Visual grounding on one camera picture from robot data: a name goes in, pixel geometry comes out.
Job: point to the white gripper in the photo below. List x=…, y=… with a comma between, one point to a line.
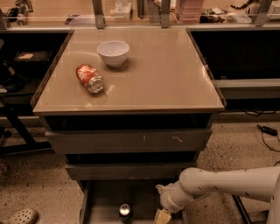
x=168, y=196

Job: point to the green soda can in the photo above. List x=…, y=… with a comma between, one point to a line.
x=125, y=213

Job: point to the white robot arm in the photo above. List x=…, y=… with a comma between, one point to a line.
x=194, y=183

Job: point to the bottom grey open drawer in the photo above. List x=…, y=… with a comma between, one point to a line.
x=102, y=199

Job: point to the top grey drawer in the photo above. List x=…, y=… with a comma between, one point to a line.
x=128, y=141

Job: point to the middle grey drawer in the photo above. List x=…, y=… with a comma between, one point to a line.
x=127, y=171

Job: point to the grey drawer cabinet with counter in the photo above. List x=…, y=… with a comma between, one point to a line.
x=162, y=85

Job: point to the orange crushed soda can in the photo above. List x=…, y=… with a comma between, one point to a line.
x=90, y=78

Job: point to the beige perforated clog shoe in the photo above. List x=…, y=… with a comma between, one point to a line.
x=25, y=216

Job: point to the black power adapter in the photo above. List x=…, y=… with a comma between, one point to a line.
x=267, y=130

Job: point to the white bowl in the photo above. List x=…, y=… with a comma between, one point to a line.
x=113, y=53

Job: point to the pink plastic crate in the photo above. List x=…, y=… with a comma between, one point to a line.
x=188, y=11

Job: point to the black box with label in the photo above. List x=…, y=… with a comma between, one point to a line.
x=33, y=60

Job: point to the black table leg frame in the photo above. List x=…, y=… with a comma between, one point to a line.
x=30, y=143

